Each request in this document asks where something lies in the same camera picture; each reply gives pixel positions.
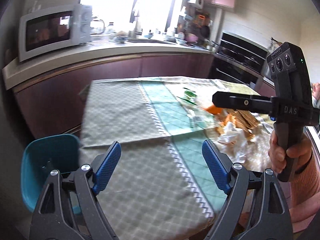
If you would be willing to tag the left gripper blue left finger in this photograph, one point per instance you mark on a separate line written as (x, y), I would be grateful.
(103, 167)

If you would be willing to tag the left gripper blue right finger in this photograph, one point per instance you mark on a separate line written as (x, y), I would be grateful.
(219, 165)

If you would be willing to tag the large orange peel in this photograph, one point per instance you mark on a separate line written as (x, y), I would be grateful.
(213, 110)

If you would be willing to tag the green snack wrapper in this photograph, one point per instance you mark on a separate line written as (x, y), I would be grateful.
(188, 95)

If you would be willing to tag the pink sleeved right forearm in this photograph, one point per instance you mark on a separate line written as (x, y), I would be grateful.
(304, 196)

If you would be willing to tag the teal plastic trash bin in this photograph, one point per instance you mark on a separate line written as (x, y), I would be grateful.
(40, 157)

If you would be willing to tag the maroon kitchen counter cabinets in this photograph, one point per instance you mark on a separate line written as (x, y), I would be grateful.
(47, 88)

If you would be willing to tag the chrome kitchen faucet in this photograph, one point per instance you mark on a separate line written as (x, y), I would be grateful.
(135, 28)

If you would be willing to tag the person right hand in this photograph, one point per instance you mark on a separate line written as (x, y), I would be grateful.
(301, 151)

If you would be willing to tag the patchwork patterned tablecloth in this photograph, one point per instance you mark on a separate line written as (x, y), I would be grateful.
(161, 187)

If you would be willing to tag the black built-in oven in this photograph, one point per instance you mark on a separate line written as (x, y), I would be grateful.
(238, 60)

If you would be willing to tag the pink pot on counter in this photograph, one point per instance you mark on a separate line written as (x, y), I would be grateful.
(191, 38)

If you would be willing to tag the blue white ceramic bowl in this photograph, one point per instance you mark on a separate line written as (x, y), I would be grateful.
(120, 39)

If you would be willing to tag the glass electric kettle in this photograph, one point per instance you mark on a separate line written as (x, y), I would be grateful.
(97, 26)

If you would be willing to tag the white microwave oven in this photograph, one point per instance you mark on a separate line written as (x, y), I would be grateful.
(52, 29)

